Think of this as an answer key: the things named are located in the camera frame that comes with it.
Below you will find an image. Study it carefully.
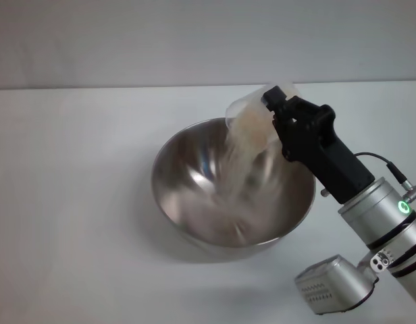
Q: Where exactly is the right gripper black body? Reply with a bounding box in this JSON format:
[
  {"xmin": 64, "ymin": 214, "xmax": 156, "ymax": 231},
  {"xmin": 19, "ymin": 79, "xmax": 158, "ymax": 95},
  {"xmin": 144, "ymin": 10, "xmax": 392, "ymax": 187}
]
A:
[{"xmin": 309, "ymin": 124, "xmax": 376, "ymax": 205}]

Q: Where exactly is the white uncooked rice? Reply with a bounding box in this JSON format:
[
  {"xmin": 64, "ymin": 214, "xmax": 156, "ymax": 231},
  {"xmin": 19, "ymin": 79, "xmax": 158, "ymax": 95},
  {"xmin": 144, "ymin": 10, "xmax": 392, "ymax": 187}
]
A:
[{"xmin": 224, "ymin": 101, "xmax": 275, "ymax": 207}]

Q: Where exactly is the clear plastic measuring cup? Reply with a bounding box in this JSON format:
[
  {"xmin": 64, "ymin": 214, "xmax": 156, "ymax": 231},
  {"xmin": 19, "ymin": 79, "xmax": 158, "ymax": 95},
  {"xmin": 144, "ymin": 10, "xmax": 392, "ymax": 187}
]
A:
[{"xmin": 225, "ymin": 80, "xmax": 302, "ymax": 155}]

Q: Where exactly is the stainless steel mixing bowl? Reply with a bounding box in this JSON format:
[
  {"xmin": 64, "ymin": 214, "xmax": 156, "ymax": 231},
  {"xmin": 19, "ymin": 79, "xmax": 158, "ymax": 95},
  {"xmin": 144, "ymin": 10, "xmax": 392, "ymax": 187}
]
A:
[{"xmin": 150, "ymin": 117, "xmax": 317, "ymax": 259}]

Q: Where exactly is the black cable with silver plug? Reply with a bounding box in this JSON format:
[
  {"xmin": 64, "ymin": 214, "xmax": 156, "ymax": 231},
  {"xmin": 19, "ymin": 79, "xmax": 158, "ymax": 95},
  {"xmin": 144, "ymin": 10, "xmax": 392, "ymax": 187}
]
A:
[{"xmin": 355, "ymin": 151, "xmax": 416, "ymax": 204}]

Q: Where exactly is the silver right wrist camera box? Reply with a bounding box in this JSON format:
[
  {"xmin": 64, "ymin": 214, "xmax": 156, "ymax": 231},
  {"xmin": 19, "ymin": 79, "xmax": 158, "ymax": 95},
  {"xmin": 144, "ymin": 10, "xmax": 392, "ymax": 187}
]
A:
[{"xmin": 294, "ymin": 255, "xmax": 380, "ymax": 317}]

